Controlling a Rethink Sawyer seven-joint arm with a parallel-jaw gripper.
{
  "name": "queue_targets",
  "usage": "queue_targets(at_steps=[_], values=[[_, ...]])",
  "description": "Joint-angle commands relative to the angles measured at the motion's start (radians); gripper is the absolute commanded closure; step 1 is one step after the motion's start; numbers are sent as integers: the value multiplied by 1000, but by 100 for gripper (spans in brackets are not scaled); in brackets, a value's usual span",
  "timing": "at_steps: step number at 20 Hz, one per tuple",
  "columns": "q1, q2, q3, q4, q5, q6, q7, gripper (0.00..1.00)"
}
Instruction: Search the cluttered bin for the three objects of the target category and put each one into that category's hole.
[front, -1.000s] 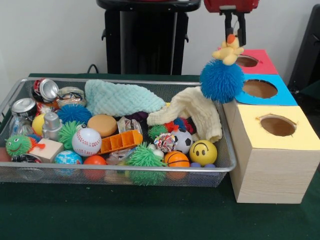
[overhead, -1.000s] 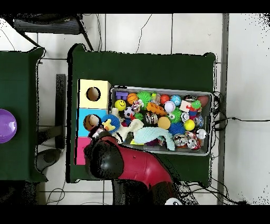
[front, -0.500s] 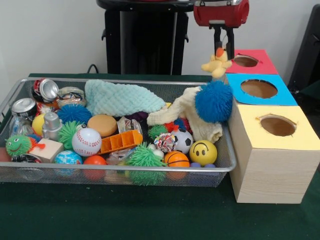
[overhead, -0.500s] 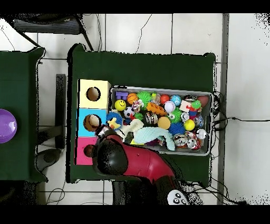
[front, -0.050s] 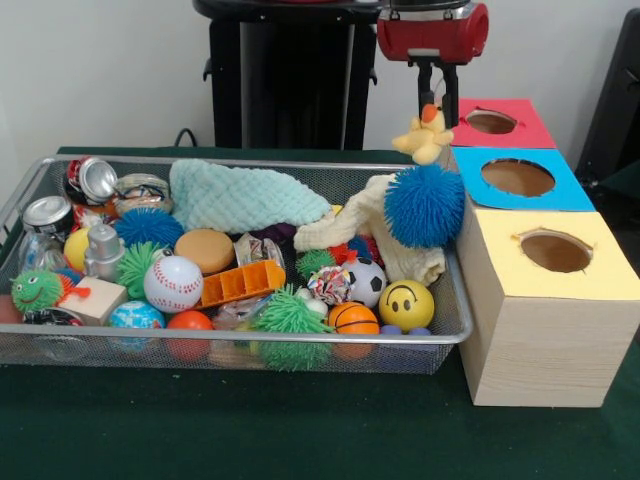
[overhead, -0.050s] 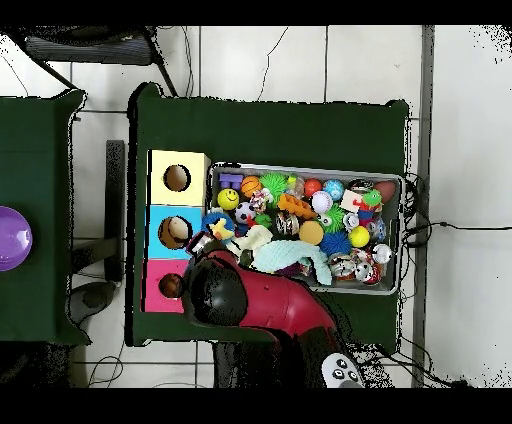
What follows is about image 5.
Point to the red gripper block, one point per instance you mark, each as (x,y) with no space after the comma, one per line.
(425,40)

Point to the yellow duck plush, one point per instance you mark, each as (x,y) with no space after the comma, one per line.
(427,137)

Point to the blue spiky ball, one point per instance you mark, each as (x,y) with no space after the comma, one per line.
(425,205)
(150,227)

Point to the cream cloth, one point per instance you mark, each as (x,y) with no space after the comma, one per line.
(365,215)

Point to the light blue cloth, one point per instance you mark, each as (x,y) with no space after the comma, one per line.
(240,195)

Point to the shallow clear mesh bin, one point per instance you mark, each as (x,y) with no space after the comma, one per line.
(430,355)

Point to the wooden box with three holes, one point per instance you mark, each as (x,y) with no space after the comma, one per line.
(550,350)

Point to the black upright panel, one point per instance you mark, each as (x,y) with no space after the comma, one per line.
(615,100)

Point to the small soccer ball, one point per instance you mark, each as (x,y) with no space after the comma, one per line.
(366,282)

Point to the purple spiky toy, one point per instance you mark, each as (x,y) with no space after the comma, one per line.
(277,231)

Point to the yellow smiley ball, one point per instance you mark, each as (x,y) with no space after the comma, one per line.
(406,305)

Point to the dark green table cloth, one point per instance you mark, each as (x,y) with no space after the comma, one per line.
(625,200)
(300,425)

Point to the crushed silver can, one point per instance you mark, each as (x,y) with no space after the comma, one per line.
(260,250)

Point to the small orange basketball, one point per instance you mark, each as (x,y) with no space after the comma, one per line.
(353,318)

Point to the white baseball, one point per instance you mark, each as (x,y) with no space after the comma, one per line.
(173,284)

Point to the blue globe ball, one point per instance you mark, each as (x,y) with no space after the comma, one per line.
(136,316)

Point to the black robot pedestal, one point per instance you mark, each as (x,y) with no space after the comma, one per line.
(280,75)

